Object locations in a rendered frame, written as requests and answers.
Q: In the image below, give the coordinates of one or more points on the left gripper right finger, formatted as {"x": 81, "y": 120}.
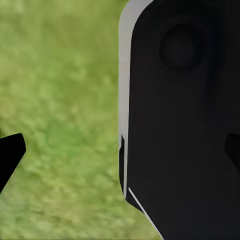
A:
{"x": 232, "y": 149}

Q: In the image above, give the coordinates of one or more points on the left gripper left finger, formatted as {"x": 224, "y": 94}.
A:
{"x": 12, "y": 149}

